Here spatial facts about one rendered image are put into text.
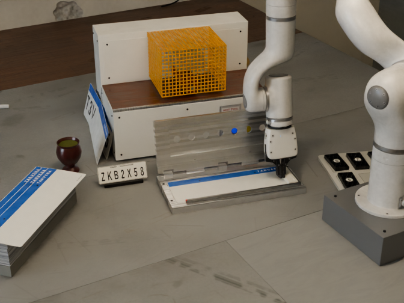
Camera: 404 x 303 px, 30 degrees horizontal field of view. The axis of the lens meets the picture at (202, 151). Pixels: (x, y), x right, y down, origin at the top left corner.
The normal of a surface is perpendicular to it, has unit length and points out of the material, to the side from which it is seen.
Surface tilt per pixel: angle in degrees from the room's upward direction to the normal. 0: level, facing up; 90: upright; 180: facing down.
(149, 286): 0
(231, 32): 90
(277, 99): 78
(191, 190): 0
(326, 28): 90
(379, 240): 90
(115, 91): 0
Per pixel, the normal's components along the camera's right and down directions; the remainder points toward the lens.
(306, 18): 0.48, 0.41
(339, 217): -0.88, 0.22
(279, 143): 0.28, 0.26
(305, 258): 0.00, -0.88
